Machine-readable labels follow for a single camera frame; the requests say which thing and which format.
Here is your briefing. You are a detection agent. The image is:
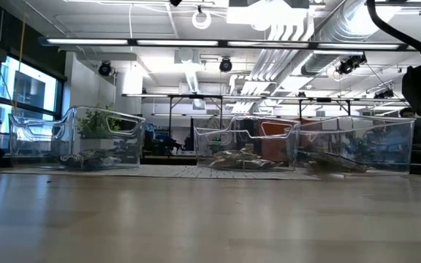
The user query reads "orange green granola bar pack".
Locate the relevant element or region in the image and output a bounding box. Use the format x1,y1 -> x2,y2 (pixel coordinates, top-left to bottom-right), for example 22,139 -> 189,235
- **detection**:
208,156 -> 281,172

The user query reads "blue silver granola bar pack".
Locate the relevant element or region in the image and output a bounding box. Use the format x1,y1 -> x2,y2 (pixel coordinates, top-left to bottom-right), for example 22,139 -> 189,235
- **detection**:
58,155 -> 123,172

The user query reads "white patterned table mat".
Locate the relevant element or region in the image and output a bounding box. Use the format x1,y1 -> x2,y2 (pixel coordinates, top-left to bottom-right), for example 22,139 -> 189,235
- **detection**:
0,164 -> 322,181

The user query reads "long ceiling light strip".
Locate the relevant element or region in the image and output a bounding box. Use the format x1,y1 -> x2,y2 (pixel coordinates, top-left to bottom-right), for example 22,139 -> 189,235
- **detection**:
37,36 -> 421,52

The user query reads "green plant in white pot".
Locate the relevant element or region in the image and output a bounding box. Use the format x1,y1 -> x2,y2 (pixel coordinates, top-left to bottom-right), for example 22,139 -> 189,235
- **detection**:
76,104 -> 121,151

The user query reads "clear plastic bin straight rim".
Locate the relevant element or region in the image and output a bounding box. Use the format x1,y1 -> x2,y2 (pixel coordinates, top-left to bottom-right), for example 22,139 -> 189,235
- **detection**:
294,115 -> 416,175

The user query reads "dark computer monitor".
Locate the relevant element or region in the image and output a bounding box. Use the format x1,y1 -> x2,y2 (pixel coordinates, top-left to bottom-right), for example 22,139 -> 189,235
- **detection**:
412,116 -> 421,144

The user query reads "clear plastic bin cutout handle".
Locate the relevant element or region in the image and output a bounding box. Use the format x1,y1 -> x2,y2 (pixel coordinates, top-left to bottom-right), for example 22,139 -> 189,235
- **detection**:
193,115 -> 301,172

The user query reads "black metal frame rig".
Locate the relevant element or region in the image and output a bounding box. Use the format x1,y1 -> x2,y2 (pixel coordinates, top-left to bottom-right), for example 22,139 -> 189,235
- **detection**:
121,93 -> 409,138

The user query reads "white ring ceiling lamp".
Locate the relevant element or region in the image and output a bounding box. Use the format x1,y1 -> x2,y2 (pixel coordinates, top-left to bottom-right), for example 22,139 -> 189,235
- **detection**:
191,7 -> 213,31

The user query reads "black ceiling camera cluster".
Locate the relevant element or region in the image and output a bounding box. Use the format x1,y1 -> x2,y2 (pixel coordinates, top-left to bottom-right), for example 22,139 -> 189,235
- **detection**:
335,53 -> 368,76

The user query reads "silver ceiling air duct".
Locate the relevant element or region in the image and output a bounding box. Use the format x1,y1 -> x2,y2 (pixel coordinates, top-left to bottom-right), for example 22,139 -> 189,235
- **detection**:
300,0 -> 401,76

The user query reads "clear plastic bin curved handle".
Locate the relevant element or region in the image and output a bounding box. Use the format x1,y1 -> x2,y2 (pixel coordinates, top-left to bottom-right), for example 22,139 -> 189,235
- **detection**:
8,104 -> 147,171

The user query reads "black ceiling camera pair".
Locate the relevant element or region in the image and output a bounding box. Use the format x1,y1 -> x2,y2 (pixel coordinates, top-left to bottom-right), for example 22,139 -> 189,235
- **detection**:
373,88 -> 395,100

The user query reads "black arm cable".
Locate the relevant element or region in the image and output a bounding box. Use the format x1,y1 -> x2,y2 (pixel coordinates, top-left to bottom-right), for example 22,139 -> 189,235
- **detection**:
365,0 -> 421,56

